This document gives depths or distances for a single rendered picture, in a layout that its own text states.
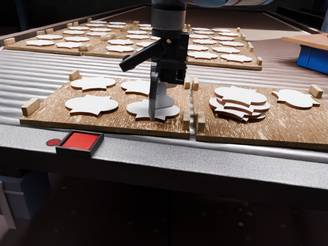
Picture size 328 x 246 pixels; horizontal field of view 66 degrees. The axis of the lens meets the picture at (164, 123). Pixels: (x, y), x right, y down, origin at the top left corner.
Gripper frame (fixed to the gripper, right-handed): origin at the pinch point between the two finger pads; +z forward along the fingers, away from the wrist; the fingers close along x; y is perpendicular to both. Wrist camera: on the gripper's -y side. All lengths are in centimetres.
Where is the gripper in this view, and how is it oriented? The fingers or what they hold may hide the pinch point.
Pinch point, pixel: (153, 109)
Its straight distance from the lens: 66.9
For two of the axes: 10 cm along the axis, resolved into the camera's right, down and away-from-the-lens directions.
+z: -0.7, 8.8, 4.8
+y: 9.9, 1.0, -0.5
